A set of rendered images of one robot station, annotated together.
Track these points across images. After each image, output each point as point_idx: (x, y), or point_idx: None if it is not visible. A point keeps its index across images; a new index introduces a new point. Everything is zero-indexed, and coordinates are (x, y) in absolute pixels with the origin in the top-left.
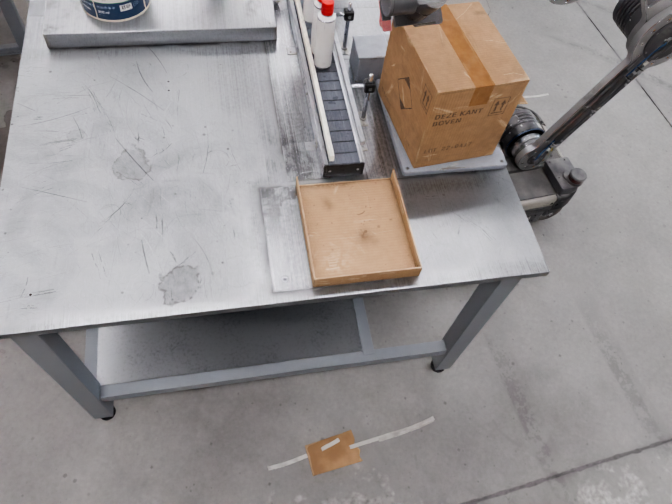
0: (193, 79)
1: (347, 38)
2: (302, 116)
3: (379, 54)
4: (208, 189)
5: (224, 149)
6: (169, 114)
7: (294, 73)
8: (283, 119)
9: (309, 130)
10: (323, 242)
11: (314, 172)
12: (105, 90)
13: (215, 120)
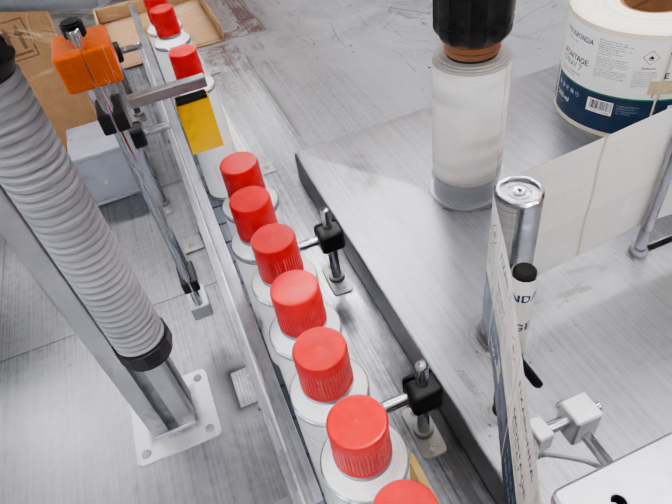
0: (405, 87)
1: (156, 227)
2: (228, 94)
3: (87, 126)
4: (318, 15)
5: (318, 42)
6: (406, 48)
7: (252, 139)
8: (254, 84)
9: (216, 84)
10: (190, 17)
11: (204, 54)
12: (511, 44)
13: (344, 59)
